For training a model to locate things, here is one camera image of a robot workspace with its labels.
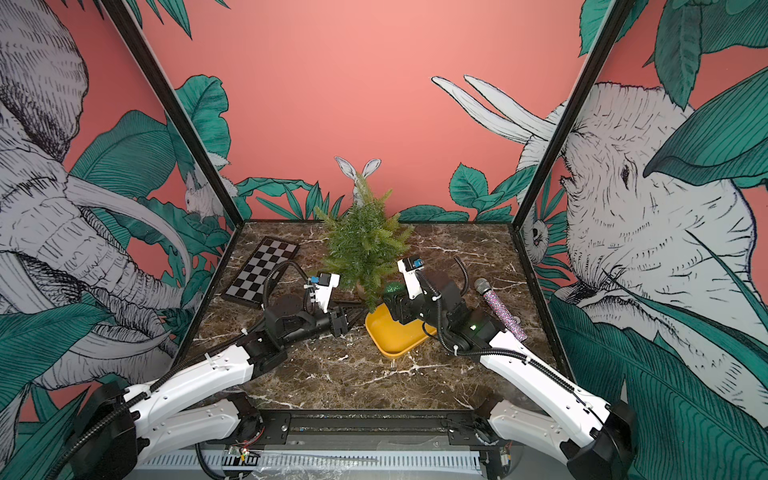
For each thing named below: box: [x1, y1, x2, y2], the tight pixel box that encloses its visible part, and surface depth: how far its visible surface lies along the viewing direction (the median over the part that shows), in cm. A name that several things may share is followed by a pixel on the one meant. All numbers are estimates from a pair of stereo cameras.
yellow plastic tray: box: [365, 302, 437, 357], surface depth 91 cm
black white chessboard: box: [221, 236, 300, 308], surface depth 103 cm
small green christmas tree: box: [315, 173, 414, 313], surface depth 78 cm
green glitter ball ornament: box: [385, 282, 406, 294], surface depth 71 cm
